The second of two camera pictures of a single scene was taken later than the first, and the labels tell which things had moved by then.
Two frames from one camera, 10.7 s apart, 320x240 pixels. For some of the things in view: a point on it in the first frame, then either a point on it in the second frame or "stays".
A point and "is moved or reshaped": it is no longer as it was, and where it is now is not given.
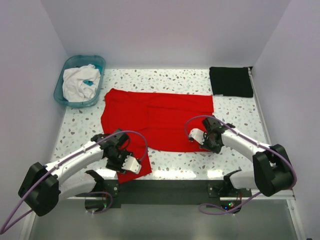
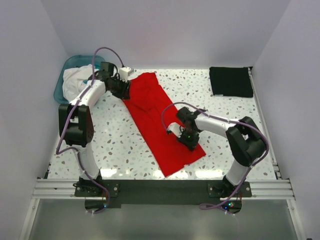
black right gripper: x=206 y=144 -> x=188 y=143
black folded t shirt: x=234 y=81 stays
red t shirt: x=154 y=122 is moved or reshaped
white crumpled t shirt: x=74 y=89 stays
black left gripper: x=116 y=164 -> x=123 y=90
